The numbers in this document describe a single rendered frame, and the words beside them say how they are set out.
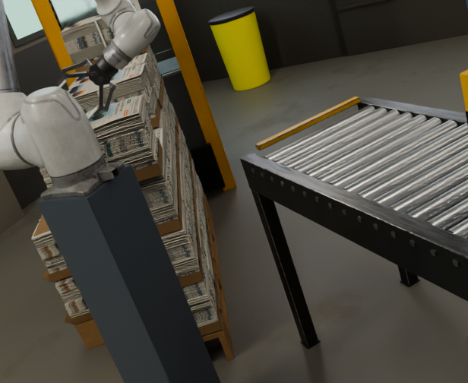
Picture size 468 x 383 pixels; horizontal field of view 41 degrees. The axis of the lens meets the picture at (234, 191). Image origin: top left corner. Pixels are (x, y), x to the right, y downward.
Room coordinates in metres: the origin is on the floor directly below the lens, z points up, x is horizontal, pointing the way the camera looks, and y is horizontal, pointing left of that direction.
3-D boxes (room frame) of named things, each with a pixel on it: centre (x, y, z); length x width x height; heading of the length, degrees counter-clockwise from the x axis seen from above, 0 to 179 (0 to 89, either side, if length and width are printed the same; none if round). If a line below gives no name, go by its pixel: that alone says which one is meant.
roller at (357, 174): (1.65, -0.47, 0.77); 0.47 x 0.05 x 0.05; 109
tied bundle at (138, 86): (2.78, 0.39, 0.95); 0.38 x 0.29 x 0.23; 87
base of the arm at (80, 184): (1.67, 0.37, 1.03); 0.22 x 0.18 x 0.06; 54
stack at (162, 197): (2.63, 0.38, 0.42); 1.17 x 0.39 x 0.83; 178
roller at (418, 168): (1.52, -0.51, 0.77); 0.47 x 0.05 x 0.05; 109
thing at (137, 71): (2.78, 0.38, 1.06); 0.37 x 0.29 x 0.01; 87
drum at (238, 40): (6.21, -0.53, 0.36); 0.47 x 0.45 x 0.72; 54
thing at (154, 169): (2.16, 0.28, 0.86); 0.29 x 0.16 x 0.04; 179
